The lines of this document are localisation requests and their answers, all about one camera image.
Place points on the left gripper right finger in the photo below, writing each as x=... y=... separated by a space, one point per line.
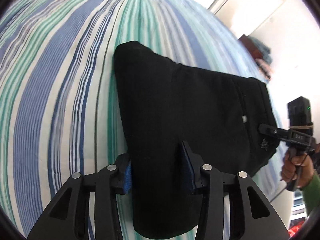
x=251 y=214

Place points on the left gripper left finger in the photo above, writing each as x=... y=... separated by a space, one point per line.
x=67 y=214

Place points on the black pants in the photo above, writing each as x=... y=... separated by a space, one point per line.
x=163 y=103

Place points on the green sleeve forearm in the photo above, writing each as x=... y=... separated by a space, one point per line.
x=311 y=193

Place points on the person's right hand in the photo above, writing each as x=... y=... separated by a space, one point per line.
x=297 y=168

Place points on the pile of clothes on cabinet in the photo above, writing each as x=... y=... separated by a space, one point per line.
x=264 y=61

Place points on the brown wooden cabinet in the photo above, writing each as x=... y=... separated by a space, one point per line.
x=248 y=44

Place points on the striped blue green bedsheet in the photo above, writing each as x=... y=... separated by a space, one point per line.
x=59 y=103

